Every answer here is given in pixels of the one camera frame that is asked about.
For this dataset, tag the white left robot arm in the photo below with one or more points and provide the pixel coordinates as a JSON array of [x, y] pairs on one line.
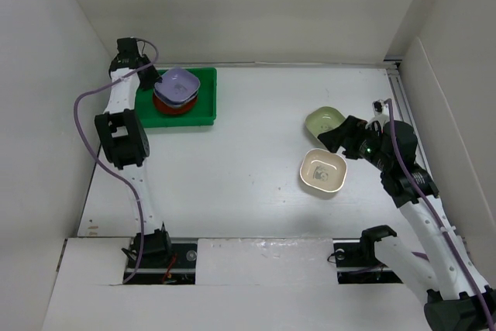
[[126, 148]]

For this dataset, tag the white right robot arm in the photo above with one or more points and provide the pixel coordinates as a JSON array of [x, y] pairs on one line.
[[454, 295]]

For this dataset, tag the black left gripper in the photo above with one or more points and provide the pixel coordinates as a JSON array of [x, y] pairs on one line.
[[153, 77]]

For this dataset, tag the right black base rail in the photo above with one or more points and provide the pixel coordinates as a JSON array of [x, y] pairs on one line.
[[353, 266]]

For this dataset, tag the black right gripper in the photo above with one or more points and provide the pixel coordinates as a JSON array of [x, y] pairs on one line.
[[351, 126]]

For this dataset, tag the red round plate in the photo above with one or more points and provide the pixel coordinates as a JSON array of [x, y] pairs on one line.
[[165, 109]]

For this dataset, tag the aluminium side rail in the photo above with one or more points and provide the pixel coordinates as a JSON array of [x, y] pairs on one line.
[[394, 77]]

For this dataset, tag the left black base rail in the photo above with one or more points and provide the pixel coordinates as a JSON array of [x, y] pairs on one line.
[[178, 268]]

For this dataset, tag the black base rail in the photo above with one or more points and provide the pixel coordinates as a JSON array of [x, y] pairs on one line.
[[178, 268], [353, 266]]

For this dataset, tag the purple square panda dish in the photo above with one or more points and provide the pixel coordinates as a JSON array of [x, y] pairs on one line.
[[177, 84], [174, 104]]

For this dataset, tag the green plastic bin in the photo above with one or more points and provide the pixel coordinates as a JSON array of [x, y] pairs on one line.
[[202, 113]]

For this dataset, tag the green square panda dish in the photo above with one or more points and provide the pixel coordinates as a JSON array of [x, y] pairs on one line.
[[322, 120]]

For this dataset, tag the cream square panda dish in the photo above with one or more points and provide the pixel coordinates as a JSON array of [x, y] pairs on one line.
[[323, 171]]

